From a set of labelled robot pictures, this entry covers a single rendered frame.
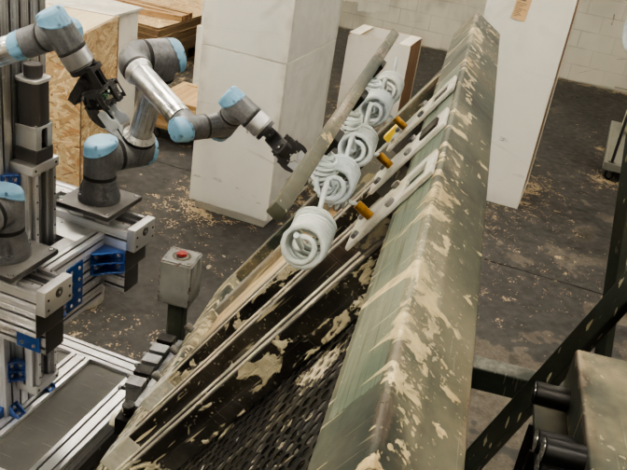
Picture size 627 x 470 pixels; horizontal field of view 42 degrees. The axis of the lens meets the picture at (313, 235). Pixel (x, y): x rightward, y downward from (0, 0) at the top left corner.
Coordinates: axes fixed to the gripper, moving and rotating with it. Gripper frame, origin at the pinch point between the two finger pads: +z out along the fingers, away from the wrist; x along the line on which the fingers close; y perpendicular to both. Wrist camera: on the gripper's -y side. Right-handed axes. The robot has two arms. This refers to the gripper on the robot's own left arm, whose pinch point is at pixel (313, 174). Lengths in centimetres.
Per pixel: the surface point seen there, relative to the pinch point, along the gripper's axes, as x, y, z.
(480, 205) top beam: -23, -122, 11
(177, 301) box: 69, 38, -1
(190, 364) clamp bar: 53, -44, 6
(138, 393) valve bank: 85, -6, 7
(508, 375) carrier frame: 6, 19, 97
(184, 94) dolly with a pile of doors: 52, 405, -82
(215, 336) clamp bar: 42, -48, 6
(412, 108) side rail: -35.0, 6.7, 9.0
